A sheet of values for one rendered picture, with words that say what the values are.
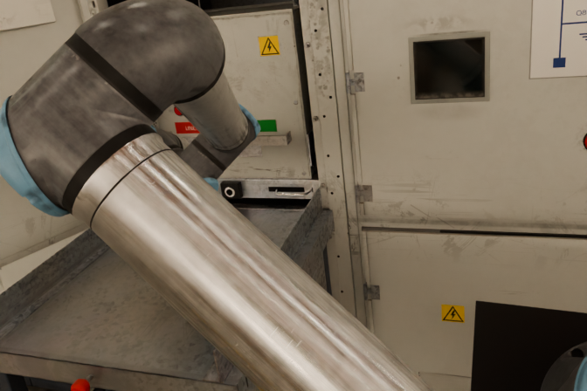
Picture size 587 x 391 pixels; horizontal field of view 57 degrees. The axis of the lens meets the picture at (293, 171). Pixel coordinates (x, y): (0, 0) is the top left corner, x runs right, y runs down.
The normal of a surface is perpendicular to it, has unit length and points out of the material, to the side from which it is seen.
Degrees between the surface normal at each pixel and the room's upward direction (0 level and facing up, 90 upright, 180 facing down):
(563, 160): 90
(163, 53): 80
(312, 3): 90
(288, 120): 90
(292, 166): 90
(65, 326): 0
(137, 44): 62
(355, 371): 48
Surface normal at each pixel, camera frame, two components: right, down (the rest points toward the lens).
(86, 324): -0.12, -0.93
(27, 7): 0.73, 0.16
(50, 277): 0.95, 0.00
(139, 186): 0.14, -0.29
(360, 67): -0.30, 0.37
